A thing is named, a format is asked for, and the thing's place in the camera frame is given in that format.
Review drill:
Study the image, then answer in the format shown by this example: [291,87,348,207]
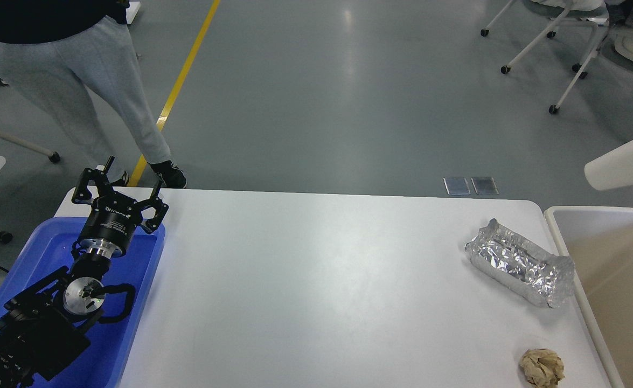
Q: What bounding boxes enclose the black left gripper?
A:
[71,156,169,258]

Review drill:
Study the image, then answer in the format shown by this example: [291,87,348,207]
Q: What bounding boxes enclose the white paper cup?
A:
[584,140,633,191]

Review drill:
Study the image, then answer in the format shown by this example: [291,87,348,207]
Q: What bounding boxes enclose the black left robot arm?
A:
[0,157,169,387]

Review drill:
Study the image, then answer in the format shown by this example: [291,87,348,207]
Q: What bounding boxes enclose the blue plastic tray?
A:
[0,217,166,387]

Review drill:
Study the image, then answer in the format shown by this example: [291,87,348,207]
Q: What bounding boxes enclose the person in grey trousers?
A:
[0,1,187,189]

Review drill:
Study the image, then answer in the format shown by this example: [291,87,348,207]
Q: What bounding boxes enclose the silver floor plate left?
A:
[443,177,471,196]

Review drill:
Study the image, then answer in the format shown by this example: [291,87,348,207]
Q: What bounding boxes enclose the silver floor plate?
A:
[443,177,471,196]
[471,177,499,196]

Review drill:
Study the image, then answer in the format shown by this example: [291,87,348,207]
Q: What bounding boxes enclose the silver floor plate right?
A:
[471,177,499,196]

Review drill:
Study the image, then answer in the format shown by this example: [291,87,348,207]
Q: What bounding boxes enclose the crumpled aluminium foil container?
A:
[464,219,575,309]

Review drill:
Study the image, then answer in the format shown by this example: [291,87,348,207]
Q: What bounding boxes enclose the crumpled brown paper ball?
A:
[518,349,565,387]

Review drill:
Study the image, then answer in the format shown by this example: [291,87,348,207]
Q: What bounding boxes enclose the white rolling chair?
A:
[480,0,633,115]

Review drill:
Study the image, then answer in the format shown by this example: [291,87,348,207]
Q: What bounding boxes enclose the beige plastic bin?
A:
[545,206,633,387]

